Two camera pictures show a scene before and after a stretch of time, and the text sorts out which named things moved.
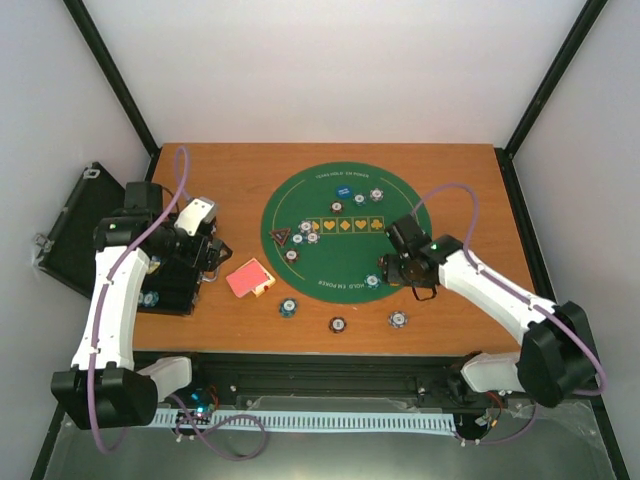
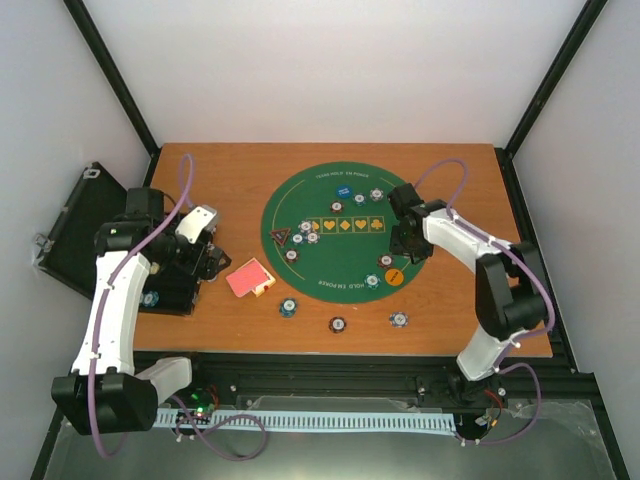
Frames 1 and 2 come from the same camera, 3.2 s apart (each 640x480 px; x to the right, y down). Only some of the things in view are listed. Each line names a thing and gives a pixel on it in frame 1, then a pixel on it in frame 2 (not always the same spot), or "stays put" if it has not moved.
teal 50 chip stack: (288, 307) stays put
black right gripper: (390, 273) to (396, 247)
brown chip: (336, 206) stays put
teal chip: (372, 281) stays put
